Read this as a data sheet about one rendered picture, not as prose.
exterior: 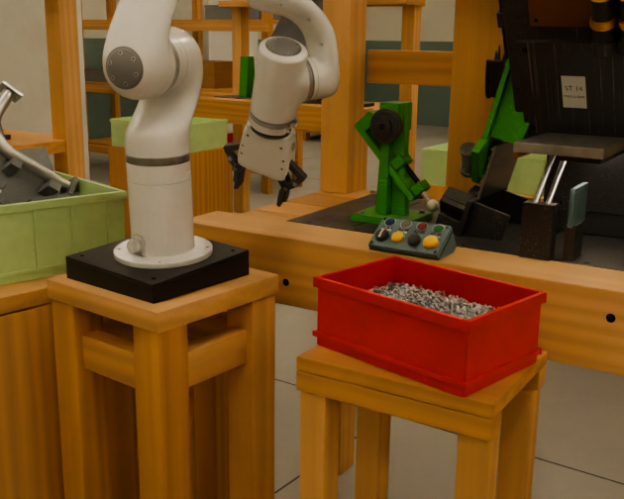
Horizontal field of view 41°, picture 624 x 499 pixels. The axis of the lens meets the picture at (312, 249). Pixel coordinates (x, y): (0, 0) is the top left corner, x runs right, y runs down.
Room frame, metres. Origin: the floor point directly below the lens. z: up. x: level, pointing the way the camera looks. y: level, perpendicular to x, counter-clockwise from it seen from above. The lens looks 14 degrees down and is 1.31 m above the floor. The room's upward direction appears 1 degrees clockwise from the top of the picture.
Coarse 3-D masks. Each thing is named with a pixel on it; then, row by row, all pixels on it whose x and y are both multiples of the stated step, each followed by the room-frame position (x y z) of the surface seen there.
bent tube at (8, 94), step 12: (0, 84) 2.05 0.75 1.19; (0, 96) 2.04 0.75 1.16; (12, 96) 2.06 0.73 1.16; (0, 108) 2.01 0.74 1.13; (0, 120) 2.01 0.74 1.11; (0, 132) 1.99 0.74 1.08; (0, 144) 1.97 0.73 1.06; (12, 156) 1.98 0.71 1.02; (24, 156) 2.00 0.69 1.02; (24, 168) 2.00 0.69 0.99; (36, 168) 2.00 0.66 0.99; (48, 168) 2.03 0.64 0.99; (48, 180) 2.02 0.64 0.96; (60, 180) 2.03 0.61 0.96
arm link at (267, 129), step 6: (252, 114) 1.50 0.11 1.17; (252, 120) 1.51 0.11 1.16; (258, 120) 1.49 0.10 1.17; (294, 120) 1.52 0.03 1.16; (252, 126) 1.51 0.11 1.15; (258, 126) 1.50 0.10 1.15; (264, 126) 1.49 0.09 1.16; (270, 126) 1.49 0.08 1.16; (276, 126) 1.49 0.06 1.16; (282, 126) 1.49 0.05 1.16; (288, 126) 1.51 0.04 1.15; (294, 126) 1.52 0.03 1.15; (264, 132) 1.50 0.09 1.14; (270, 132) 1.49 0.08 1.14; (276, 132) 1.50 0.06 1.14; (282, 132) 1.50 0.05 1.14
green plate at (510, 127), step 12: (504, 72) 1.72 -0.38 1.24; (504, 84) 1.72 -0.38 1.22; (504, 96) 1.73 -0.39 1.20; (492, 108) 1.73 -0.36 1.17; (504, 108) 1.73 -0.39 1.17; (492, 120) 1.73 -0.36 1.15; (504, 120) 1.73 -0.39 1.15; (516, 120) 1.72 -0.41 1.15; (492, 132) 1.74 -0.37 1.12; (504, 132) 1.73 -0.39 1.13; (516, 132) 1.72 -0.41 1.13; (492, 144) 1.78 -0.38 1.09
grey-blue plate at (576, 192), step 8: (584, 184) 1.61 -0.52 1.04; (576, 192) 1.56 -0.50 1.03; (584, 192) 1.61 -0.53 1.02; (576, 200) 1.57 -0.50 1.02; (584, 200) 1.62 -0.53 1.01; (576, 208) 1.57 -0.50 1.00; (584, 208) 1.62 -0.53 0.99; (568, 216) 1.56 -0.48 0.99; (576, 216) 1.58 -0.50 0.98; (584, 216) 1.63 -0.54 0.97; (568, 224) 1.56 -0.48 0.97; (576, 224) 1.57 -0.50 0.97; (568, 232) 1.56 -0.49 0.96; (576, 232) 1.57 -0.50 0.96; (568, 240) 1.56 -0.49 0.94; (576, 240) 1.57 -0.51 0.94; (568, 248) 1.56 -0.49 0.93; (576, 248) 1.57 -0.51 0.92; (568, 256) 1.56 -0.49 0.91; (576, 256) 1.58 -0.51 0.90
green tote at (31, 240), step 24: (96, 192) 1.99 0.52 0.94; (120, 192) 1.90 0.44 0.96; (0, 216) 1.71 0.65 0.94; (24, 216) 1.75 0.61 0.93; (48, 216) 1.78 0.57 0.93; (72, 216) 1.82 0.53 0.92; (96, 216) 1.86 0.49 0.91; (120, 216) 1.90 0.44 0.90; (0, 240) 1.71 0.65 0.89; (24, 240) 1.75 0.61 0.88; (48, 240) 1.78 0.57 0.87; (72, 240) 1.81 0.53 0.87; (96, 240) 1.86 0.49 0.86; (0, 264) 1.71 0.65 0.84; (24, 264) 1.74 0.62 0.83; (48, 264) 1.78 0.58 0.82
